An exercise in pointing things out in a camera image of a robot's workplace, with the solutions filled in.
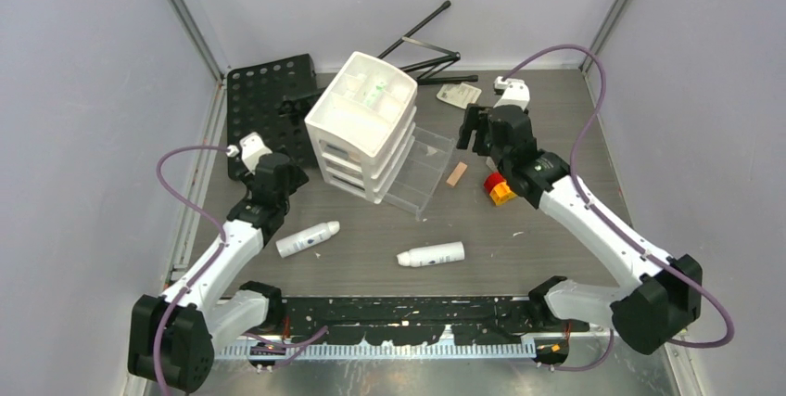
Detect beige concealer stick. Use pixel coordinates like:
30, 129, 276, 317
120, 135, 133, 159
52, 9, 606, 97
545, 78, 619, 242
446, 161, 468, 187

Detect purple cable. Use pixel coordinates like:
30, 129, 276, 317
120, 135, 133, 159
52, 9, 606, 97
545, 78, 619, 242
496, 44, 736, 372
152, 145, 330, 396

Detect small white bottle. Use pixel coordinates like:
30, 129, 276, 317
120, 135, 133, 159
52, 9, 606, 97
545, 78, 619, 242
396, 242, 465, 268

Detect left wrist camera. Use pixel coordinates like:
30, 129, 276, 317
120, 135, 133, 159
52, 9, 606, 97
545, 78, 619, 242
226, 132, 273, 174

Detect white plastic drawer organizer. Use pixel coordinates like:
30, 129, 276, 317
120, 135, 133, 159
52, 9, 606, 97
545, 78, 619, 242
304, 52, 455, 219

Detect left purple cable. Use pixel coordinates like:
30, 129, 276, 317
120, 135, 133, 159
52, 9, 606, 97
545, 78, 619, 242
152, 145, 330, 396

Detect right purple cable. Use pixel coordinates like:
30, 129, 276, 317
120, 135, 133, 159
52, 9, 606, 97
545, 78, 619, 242
496, 44, 736, 372

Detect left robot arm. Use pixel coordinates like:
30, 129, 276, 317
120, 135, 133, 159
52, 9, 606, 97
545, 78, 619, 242
127, 152, 309, 394

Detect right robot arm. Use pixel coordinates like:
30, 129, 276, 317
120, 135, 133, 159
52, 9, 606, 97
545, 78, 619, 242
457, 105, 703, 354

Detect yellow red toy block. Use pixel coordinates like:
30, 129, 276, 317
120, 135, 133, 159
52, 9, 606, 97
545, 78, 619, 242
483, 172, 517, 206

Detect black music stand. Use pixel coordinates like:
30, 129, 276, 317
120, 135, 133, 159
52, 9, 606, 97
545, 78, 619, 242
225, 0, 480, 183

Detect white sachet packet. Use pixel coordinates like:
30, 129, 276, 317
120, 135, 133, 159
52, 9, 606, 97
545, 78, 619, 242
436, 83, 482, 109

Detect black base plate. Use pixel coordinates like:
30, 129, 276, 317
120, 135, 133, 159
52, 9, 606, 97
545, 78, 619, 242
225, 296, 590, 347

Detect large white spray bottle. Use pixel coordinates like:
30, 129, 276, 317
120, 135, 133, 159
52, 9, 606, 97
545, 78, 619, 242
276, 221, 341, 258

